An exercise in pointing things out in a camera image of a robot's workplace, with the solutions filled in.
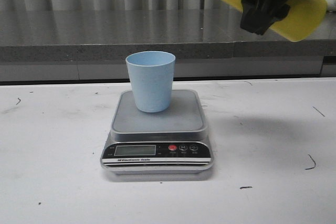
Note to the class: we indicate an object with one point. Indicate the light blue plastic cup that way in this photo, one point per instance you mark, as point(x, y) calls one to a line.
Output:
point(151, 75)

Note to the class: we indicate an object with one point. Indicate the yellow squeeze bottle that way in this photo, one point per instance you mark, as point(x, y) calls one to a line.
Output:
point(303, 18)

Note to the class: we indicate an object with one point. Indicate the silver electronic kitchen scale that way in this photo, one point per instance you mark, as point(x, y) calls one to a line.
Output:
point(173, 141)

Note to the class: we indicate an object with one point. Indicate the grey stone counter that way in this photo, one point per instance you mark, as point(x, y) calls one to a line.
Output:
point(91, 46)

